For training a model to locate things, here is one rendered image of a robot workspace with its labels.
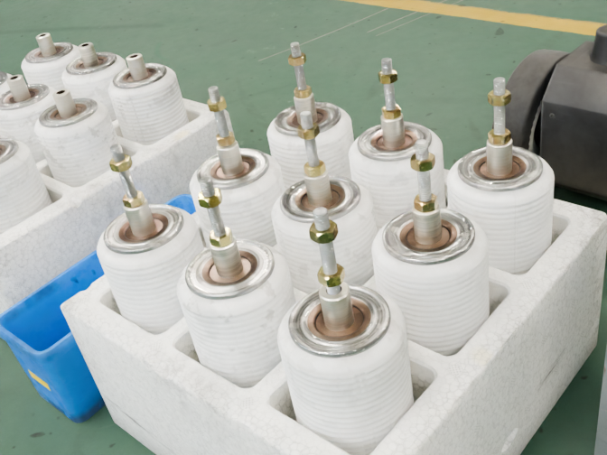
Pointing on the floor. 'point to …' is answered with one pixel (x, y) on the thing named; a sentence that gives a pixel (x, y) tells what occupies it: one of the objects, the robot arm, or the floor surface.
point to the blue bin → (60, 337)
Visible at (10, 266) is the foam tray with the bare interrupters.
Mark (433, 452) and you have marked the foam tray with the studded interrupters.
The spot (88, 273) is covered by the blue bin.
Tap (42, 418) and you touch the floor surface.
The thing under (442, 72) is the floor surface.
